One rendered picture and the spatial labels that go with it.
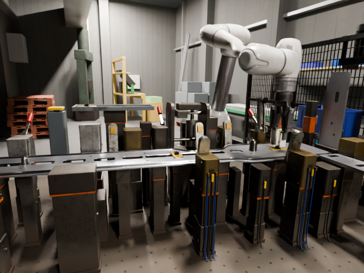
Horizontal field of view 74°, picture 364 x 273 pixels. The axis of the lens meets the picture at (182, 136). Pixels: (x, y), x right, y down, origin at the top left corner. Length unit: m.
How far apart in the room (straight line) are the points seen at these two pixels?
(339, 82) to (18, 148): 1.35
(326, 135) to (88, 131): 1.07
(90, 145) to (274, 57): 0.78
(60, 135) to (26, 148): 0.20
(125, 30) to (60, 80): 2.96
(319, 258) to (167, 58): 9.71
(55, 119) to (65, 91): 8.38
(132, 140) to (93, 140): 0.15
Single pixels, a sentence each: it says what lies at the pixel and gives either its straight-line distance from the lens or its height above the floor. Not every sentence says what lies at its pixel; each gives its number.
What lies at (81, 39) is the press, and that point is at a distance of 8.79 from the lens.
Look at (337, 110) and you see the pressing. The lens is 1.29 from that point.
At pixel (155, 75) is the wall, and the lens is 10.09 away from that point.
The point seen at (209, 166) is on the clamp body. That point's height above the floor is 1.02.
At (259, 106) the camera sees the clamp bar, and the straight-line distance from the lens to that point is 1.24.
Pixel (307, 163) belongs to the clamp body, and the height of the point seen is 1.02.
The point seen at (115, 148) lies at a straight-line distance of 1.04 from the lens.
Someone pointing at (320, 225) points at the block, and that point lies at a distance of 1.13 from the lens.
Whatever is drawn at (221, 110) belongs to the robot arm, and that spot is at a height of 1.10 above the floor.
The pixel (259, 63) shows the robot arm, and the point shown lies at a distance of 0.95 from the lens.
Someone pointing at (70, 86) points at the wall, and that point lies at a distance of 9.60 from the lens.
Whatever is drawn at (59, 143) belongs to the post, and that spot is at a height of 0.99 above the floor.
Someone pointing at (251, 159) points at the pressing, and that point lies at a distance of 0.97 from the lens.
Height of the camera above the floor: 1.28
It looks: 12 degrees down
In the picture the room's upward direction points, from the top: 1 degrees clockwise
